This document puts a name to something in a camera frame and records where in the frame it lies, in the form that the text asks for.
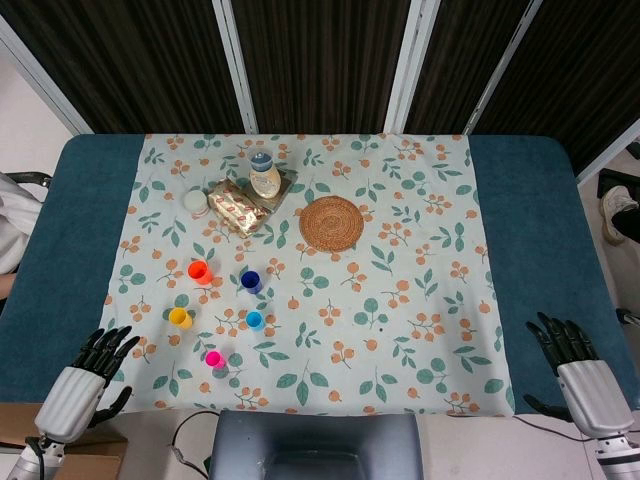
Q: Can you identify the black left hand cable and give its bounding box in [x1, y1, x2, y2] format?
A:
[25, 435, 64, 480]

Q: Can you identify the person in white clothing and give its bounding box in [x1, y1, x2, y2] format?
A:
[0, 172, 46, 276]

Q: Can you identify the black chair armrest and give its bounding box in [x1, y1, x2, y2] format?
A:
[7, 172, 54, 189]

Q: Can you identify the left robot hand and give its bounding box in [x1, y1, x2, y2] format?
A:
[33, 325, 141, 445]

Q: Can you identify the dark folding screen panel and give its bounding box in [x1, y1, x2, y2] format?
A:
[384, 0, 544, 135]
[0, 0, 259, 135]
[464, 0, 640, 181]
[212, 0, 441, 135]

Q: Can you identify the dark grey robot chest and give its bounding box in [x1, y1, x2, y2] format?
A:
[207, 410, 424, 480]

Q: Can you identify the round woven rattan coaster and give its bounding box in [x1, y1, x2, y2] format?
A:
[299, 196, 367, 251]

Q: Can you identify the small white lidded jar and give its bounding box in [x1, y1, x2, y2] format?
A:
[182, 189, 209, 218]

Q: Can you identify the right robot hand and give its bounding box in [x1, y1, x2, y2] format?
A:
[522, 312, 636, 441]

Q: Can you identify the orange plastic cup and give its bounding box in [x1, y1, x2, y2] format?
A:
[187, 259, 214, 286]

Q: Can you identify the gold foil snack bag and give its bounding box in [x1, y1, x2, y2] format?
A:
[206, 179, 271, 239]

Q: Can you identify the teal table cover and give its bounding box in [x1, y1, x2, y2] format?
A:
[0, 132, 640, 416]

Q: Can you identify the thin black cable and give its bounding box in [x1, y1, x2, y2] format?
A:
[514, 414, 601, 444]

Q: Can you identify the black cable with connector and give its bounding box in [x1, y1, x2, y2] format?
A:
[169, 410, 221, 474]

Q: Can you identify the floral print tablecloth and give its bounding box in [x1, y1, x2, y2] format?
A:
[79, 132, 517, 417]

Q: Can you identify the beige sauce squeeze bottle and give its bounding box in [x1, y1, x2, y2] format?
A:
[248, 148, 282, 202]

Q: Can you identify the brown cardboard box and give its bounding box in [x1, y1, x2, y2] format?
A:
[0, 402, 129, 480]

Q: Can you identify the white sneaker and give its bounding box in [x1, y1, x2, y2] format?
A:
[601, 184, 640, 246]

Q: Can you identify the dark square coaster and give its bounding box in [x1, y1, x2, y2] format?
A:
[227, 168, 299, 215]

